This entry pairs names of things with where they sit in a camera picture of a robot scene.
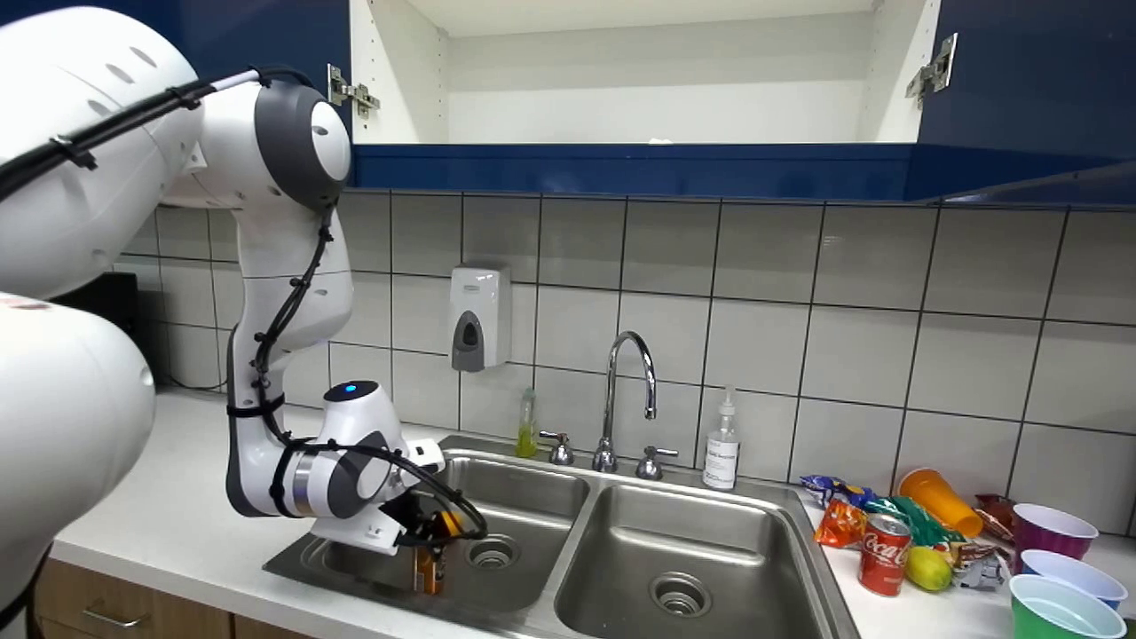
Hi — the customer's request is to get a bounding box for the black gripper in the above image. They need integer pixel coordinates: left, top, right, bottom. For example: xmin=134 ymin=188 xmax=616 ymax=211
xmin=388 ymin=489 xmax=476 ymax=547

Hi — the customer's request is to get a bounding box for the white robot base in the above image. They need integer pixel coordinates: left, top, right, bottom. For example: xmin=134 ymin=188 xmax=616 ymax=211
xmin=0 ymin=293 xmax=157 ymax=639

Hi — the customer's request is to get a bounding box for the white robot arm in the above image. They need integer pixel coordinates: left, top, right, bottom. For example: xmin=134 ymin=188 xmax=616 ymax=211
xmin=0 ymin=8 xmax=485 ymax=555

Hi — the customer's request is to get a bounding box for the stainless steel double sink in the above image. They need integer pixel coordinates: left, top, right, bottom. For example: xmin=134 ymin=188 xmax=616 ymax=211
xmin=270 ymin=438 xmax=858 ymax=639

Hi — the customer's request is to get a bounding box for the red cola can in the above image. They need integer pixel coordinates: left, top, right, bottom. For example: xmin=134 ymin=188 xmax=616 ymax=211
xmin=858 ymin=515 xmax=910 ymax=596

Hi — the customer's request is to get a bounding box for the green dish soap bottle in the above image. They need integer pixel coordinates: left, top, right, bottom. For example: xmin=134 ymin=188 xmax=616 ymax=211
xmin=515 ymin=387 xmax=543 ymax=459

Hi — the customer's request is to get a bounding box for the chrome kitchen faucet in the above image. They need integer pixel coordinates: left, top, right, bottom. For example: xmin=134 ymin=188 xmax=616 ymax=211
xmin=534 ymin=327 xmax=682 ymax=482

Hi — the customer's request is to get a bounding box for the clear hand soap bottle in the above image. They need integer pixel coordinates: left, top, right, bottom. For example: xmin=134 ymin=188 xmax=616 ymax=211
xmin=702 ymin=394 xmax=743 ymax=489

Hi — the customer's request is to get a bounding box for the wooden drawer front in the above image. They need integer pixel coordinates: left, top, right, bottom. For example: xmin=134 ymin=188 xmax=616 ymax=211
xmin=32 ymin=560 xmax=306 ymax=639

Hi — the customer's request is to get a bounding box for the blue snack wrapper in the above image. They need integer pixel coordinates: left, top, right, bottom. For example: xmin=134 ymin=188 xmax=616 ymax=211
xmin=800 ymin=476 xmax=883 ymax=511

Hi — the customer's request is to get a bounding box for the orange chip bag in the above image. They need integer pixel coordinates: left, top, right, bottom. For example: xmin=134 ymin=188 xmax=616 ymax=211
xmin=813 ymin=500 xmax=869 ymax=547

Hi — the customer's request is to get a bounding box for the blue upper cabinet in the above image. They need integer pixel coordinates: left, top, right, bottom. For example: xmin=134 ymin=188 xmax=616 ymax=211
xmin=170 ymin=0 xmax=1136 ymax=202

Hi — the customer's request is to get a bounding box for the orange plastic cup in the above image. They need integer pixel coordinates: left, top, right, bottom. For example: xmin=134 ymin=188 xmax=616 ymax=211
xmin=897 ymin=467 xmax=984 ymax=538

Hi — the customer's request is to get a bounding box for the green apple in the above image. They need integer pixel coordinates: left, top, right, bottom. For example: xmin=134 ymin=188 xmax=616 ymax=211
xmin=906 ymin=547 xmax=954 ymax=594

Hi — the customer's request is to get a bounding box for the purple plastic cup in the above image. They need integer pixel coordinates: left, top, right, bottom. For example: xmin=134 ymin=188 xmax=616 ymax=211
xmin=1012 ymin=500 xmax=1096 ymax=557

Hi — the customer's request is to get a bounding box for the green plastic cup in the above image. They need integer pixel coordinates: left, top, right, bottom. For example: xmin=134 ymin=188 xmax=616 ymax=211
xmin=1007 ymin=576 xmax=1128 ymax=639

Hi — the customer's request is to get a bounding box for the cabinet door hinge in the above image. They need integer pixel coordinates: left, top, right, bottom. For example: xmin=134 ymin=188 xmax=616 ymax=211
xmin=906 ymin=32 xmax=960 ymax=100

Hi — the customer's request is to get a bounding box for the blue plastic cup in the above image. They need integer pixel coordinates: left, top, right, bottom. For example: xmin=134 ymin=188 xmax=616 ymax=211
xmin=1018 ymin=551 xmax=1128 ymax=606

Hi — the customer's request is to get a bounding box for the white wall soap dispenser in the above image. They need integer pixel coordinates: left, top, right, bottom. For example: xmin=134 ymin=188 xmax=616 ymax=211
xmin=446 ymin=265 xmax=513 ymax=374

